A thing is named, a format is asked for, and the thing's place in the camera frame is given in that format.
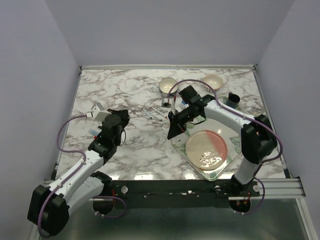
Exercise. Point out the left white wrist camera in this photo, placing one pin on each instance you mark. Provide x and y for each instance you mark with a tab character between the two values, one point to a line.
97	112

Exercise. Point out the pink and cream plate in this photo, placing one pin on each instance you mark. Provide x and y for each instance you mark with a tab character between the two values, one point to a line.
206	150

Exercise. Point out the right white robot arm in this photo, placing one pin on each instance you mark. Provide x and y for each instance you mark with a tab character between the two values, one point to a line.
257	139

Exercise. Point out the white pen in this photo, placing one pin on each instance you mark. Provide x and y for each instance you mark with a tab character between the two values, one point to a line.
147	113

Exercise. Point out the small black cup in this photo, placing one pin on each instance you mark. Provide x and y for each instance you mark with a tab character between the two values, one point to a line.
232	100

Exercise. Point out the floral rectangular tray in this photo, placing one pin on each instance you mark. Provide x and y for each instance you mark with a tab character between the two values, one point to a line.
232	139

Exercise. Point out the dark rimmed ceramic bowl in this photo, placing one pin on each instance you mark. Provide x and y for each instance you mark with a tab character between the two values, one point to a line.
165	86

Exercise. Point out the striped cream bowl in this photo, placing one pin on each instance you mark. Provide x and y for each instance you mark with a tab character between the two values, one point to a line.
215	81

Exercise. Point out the black capped white marker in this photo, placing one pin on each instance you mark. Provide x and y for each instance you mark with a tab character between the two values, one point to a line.
156	116

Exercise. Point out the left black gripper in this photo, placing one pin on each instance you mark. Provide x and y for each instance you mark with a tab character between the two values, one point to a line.
123	114

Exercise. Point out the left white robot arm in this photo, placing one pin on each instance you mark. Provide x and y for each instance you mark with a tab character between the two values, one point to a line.
51	206

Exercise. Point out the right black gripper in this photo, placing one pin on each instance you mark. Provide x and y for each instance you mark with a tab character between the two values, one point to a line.
175	128

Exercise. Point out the black mounting base bar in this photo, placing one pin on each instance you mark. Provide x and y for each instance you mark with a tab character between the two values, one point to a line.
169	194

